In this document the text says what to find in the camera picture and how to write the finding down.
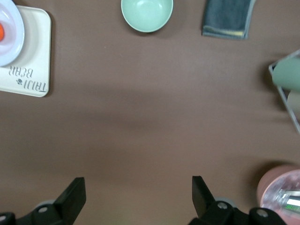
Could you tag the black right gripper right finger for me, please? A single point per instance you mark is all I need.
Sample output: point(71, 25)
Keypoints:
point(208, 206)

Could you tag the orange fruit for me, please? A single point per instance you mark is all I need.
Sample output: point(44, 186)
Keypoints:
point(1, 31)

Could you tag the beige cup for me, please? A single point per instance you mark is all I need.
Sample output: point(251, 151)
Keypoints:
point(294, 102)

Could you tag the light green bowl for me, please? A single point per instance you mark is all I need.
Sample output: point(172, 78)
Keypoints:
point(147, 14)

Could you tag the dark grey folded cloth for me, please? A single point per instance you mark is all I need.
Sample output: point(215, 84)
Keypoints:
point(225, 16)

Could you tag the cream bear print tray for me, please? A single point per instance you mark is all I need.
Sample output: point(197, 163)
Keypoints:
point(35, 47)

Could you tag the white round plate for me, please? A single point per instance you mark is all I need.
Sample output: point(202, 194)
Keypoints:
point(11, 28)

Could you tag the light green cup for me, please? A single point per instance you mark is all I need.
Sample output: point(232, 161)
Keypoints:
point(288, 73)

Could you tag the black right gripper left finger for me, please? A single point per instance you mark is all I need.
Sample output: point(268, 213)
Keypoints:
point(68, 201)

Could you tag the pink bowl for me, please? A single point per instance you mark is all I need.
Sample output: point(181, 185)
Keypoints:
point(269, 178)

